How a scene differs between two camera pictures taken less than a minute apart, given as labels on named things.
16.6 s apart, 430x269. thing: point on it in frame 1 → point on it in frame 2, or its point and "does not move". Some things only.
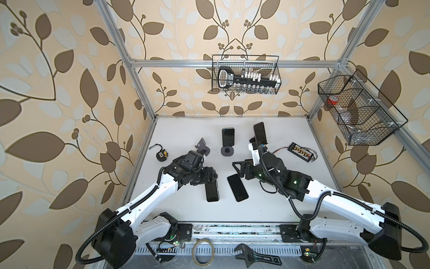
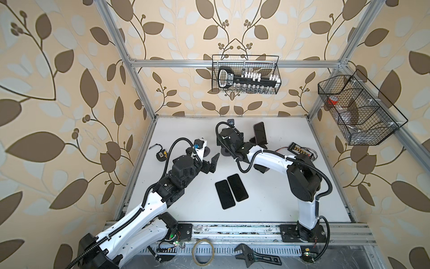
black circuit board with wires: [300, 152] does not move
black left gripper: [209, 176] → [205, 168]
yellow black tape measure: [162, 154] does not move
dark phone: [212, 191] → [225, 195]
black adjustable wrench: [249, 256] does not move
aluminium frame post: [127, 56] does not move
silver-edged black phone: [237, 188] does not move
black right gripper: [248, 165] → [218, 140]
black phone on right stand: [260, 133] does not move
